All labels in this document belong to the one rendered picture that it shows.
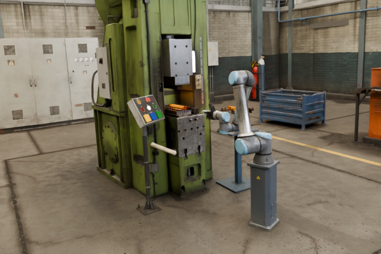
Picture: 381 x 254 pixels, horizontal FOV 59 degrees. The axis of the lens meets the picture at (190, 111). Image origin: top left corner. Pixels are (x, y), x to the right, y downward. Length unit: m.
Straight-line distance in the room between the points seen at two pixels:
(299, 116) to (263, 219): 4.15
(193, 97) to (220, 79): 7.43
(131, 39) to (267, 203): 2.28
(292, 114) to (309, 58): 5.23
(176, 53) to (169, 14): 0.45
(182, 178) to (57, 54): 5.61
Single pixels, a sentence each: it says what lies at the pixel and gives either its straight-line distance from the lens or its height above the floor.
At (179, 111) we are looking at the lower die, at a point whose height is 0.98.
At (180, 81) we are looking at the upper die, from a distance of 3.75.
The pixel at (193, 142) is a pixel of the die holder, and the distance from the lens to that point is 3.88.
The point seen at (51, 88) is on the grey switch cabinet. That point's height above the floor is 0.93.
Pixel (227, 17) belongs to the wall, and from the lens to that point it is 11.68.
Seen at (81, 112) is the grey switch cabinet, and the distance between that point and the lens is 8.93.
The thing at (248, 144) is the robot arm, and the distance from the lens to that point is 2.97.
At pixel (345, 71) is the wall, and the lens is 11.47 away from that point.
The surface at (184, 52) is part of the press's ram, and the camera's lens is 3.78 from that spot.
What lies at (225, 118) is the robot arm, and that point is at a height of 0.97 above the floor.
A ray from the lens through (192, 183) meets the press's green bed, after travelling 4.02.
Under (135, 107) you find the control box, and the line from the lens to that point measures 3.26.
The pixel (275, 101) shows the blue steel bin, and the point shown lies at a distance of 7.50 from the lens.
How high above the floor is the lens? 1.60
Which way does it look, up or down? 10 degrees down
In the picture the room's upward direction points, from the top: 2 degrees counter-clockwise
